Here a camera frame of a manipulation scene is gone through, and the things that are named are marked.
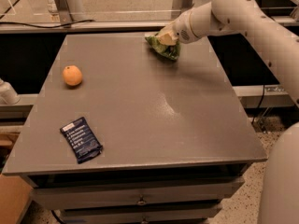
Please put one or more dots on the orange fruit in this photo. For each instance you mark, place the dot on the orange fruit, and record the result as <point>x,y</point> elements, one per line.
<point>72,76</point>

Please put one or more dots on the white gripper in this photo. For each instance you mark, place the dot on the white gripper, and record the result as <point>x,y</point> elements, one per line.
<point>180,29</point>

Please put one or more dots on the brown cardboard box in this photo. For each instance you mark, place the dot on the brown cardboard box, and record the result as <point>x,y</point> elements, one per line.
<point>14,199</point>

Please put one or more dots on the left metal bracket post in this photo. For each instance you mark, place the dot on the left metal bracket post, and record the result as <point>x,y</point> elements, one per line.
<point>63,12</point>

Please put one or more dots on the grey metal rail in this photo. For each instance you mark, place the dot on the grey metal rail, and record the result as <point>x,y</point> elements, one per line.
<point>93,25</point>

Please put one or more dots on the grey drawer cabinet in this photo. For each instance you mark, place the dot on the grey drawer cabinet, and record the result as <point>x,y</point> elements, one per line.
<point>156,120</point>

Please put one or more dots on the white pipe at left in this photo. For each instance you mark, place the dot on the white pipe at left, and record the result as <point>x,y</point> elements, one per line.
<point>7,93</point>

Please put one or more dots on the lower grey drawer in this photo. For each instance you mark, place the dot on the lower grey drawer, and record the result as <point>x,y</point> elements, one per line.
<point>147,214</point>

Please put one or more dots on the upper grey drawer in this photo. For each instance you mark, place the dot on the upper grey drawer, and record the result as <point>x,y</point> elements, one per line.
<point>140,194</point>

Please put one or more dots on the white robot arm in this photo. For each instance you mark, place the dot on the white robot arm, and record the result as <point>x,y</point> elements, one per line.
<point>279,49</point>

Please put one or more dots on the blue rxbar blueberry wrapper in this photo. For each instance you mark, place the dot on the blue rxbar blueberry wrapper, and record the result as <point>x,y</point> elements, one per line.
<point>82,140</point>

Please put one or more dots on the green jalapeno chip bag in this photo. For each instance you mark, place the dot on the green jalapeno chip bag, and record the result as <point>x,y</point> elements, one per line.
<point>170,52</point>

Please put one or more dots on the grey drawer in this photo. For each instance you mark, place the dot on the grey drawer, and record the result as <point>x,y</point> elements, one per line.
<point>140,194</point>
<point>147,214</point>

